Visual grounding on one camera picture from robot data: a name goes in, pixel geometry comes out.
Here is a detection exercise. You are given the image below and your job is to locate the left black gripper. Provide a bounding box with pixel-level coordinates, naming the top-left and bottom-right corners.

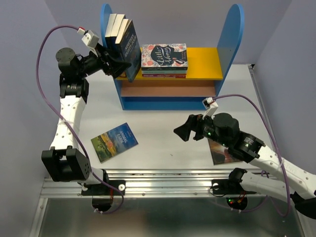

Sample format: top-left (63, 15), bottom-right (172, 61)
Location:
top-left (77, 42), bottom-right (131, 78)

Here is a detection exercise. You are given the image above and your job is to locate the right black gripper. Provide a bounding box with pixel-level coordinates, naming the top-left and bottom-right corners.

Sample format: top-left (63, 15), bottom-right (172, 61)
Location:
top-left (173, 110), bottom-right (230, 148)

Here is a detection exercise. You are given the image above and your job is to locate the A Tale of Two Cities book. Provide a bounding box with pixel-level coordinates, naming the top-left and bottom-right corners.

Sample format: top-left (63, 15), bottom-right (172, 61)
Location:
top-left (105, 14), bottom-right (117, 49)

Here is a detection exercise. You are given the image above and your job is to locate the Nineteen Eighty-Four blue book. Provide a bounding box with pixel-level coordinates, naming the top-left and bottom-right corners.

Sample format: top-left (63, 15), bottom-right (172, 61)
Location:
top-left (115, 18), bottom-right (141, 82)

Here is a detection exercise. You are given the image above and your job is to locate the Jane Eyre blue book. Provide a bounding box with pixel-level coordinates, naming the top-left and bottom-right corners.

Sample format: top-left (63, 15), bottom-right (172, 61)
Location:
top-left (110, 14), bottom-right (125, 49)

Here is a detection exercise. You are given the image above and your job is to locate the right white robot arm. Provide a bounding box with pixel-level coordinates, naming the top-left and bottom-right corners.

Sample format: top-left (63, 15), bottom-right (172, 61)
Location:
top-left (173, 113), bottom-right (316, 219)

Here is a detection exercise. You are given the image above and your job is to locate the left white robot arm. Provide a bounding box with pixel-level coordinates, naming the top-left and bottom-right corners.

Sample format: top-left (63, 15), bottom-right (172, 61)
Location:
top-left (41, 43), bottom-right (130, 195)

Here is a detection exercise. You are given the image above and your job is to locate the teal book in stack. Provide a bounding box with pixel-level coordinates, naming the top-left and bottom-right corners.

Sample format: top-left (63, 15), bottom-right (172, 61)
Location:
top-left (141, 69), bottom-right (187, 75)

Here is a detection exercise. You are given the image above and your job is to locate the red book in stack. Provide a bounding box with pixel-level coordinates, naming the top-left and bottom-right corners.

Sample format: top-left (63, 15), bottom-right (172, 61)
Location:
top-left (142, 74), bottom-right (187, 79)

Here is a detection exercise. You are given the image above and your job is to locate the Three Days to See book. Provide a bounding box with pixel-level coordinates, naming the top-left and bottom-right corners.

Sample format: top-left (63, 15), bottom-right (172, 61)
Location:
top-left (208, 140), bottom-right (241, 165)

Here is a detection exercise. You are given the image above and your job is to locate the Little Women floral book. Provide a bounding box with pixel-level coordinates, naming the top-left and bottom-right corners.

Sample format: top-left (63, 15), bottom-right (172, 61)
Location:
top-left (141, 43), bottom-right (188, 71)

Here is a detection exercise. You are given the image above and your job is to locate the blue wooden bookshelf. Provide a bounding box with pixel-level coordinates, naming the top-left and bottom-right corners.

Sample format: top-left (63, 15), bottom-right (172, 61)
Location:
top-left (114, 4), bottom-right (244, 111)

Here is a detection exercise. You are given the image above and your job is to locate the Animal Farm landscape book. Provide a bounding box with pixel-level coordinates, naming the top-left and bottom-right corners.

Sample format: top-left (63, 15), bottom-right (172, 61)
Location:
top-left (91, 123), bottom-right (138, 163)

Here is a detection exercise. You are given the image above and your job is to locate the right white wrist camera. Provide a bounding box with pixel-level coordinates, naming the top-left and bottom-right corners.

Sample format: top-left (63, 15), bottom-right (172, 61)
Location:
top-left (202, 97), bottom-right (218, 119)

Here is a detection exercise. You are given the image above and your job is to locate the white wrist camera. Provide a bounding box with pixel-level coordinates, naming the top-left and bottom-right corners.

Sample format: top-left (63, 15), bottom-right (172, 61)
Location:
top-left (77, 27), bottom-right (99, 55)
top-left (202, 97), bottom-right (218, 119)

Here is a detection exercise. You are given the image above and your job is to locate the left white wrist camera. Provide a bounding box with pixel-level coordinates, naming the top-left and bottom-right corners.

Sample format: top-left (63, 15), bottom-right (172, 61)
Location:
top-left (77, 27), bottom-right (99, 55)

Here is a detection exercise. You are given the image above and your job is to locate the aluminium mounting rail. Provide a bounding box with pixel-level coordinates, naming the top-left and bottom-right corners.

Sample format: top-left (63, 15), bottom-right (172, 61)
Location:
top-left (40, 168), bottom-right (233, 198)

